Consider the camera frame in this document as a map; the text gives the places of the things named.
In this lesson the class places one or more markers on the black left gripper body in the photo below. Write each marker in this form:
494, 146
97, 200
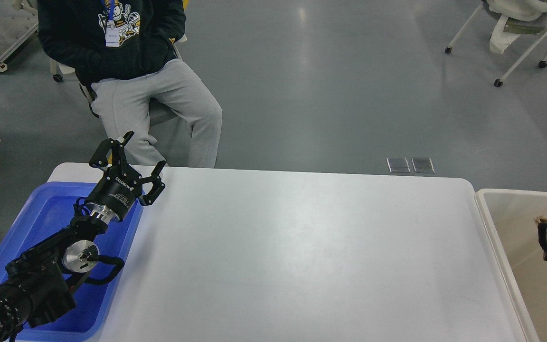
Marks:
116, 190

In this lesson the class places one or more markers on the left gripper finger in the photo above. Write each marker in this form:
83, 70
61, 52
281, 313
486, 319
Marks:
110, 158
157, 185

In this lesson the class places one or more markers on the brown paper ball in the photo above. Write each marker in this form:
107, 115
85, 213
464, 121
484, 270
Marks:
540, 219

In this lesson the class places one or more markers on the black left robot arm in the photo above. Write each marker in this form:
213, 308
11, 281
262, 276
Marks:
41, 281

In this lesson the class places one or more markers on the person's chair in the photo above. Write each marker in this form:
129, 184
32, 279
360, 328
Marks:
159, 111

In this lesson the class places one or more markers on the seated person in black hoodie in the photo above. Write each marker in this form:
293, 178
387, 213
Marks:
124, 51

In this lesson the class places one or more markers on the left floor outlet plate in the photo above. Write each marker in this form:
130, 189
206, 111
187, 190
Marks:
398, 165

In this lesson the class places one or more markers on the floor outlet plate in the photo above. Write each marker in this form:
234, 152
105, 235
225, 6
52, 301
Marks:
423, 165
398, 165

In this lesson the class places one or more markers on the right floor outlet plate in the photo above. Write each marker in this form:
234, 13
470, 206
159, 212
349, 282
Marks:
423, 165

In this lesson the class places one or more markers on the beige plastic bin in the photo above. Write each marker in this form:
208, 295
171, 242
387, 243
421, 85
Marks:
511, 220

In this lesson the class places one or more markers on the white office chair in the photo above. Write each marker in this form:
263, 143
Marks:
514, 18

